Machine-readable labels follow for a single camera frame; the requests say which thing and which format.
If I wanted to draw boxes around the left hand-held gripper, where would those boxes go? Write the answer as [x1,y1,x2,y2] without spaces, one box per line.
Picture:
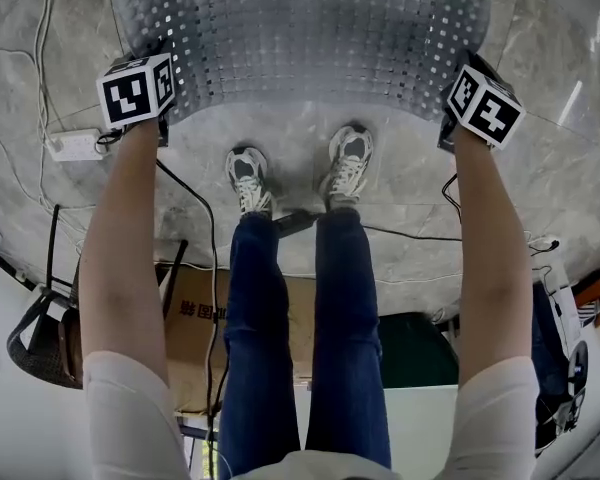
[95,42,177,148]

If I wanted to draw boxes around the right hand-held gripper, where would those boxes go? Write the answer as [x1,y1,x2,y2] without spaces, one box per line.
[437,49,527,153]

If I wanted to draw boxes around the translucent studded bath mat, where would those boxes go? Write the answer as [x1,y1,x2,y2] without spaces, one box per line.
[107,0,496,124]

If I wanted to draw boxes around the person's left forearm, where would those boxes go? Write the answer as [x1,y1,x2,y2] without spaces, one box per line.
[78,117,171,384]

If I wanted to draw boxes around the person's right forearm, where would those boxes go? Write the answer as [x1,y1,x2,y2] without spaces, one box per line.
[449,125,536,387]

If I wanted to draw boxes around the white power strip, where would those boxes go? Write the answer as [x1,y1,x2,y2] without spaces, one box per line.
[46,127,106,162]

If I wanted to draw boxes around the person's left sneaker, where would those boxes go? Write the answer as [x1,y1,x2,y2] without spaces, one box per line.
[224,146,274,215]

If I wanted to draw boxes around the person's sneaker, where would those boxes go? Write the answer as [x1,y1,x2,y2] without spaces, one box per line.
[318,124,375,212]
[224,146,274,215]

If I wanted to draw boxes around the person's right sneaker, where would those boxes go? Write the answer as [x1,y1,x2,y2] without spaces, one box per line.
[318,124,375,212]

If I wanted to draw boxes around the black power adapter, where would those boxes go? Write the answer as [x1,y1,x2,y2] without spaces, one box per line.
[272,209,317,234]

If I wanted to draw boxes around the person's blue jeans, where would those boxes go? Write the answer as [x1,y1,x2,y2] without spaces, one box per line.
[218,207,394,480]

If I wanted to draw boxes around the dark green bin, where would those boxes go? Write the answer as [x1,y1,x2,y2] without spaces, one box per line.
[379,312,459,389]

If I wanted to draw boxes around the black round wicker chair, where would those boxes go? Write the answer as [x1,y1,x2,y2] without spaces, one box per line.
[7,202,189,389]

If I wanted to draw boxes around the person's white shirt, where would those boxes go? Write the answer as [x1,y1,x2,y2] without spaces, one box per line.
[82,350,541,480]

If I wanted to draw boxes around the white power strip cable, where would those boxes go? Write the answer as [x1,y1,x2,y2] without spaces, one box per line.
[29,0,66,142]

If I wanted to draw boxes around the thin white looped cable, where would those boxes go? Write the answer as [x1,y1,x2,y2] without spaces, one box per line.
[0,49,84,219]

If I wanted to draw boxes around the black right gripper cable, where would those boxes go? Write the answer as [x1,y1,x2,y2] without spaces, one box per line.
[359,171,465,243]

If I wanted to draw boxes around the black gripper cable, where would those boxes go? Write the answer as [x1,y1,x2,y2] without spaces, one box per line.
[154,159,231,469]
[359,171,465,243]

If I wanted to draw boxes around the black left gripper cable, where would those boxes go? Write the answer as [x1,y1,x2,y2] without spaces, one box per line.
[154,159,231,469]

